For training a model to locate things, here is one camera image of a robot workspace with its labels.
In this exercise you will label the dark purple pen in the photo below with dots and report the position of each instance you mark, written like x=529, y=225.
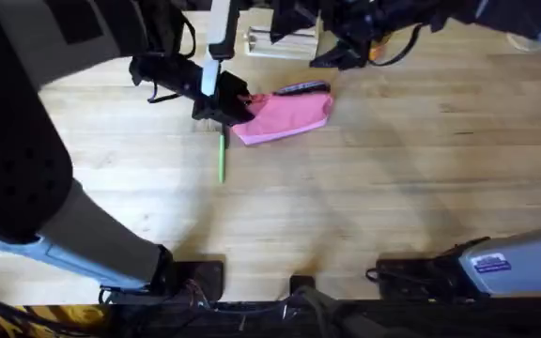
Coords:
x=304, y=87

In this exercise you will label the yellow cloth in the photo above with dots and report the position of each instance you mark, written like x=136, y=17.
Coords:
x=50, y=317

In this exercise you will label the pale upright wrist plate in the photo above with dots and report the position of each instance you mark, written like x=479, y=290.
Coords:
x=219, y=33

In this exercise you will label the black rail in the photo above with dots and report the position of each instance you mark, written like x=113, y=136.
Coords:
x=327, y=319

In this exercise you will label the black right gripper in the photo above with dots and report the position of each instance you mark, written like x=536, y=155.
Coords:
x=369, y=16

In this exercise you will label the pink soft zip bag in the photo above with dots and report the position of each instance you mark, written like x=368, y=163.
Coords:
x=284, y=117

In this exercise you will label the green pen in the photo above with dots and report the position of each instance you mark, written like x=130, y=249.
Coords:
x=221, y=157

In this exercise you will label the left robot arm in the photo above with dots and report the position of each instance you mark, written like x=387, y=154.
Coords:
x=21, y=141

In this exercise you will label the small orange object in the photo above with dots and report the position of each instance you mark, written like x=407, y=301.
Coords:
x=376, y=49

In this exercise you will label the pale round object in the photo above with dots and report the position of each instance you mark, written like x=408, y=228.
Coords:
x=524, y=43

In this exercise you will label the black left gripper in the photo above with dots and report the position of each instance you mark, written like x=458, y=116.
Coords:
x=176, y=77

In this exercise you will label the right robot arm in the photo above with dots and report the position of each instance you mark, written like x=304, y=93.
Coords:
x=514, y=263

